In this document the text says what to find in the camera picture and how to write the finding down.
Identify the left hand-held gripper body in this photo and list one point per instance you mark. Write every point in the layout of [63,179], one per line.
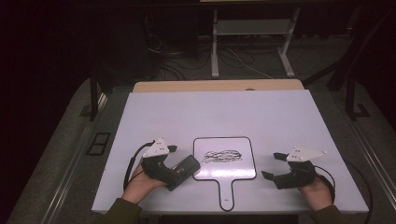
[157,169]

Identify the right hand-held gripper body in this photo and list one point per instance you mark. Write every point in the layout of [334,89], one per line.
[297,174]

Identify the black whiteboard eraser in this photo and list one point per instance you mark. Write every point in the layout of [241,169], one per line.
[186,168]

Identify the person's left hand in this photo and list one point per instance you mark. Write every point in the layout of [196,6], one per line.
[141,186]

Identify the person's right hand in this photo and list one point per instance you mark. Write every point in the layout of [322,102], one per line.
[316,194]

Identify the wooden table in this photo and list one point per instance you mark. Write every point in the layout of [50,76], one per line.
[218,85]

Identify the black metal stand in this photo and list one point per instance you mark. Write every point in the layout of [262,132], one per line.
[351,77]
[94,93]

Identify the white metal stand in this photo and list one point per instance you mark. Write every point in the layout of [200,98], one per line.
[253,28]

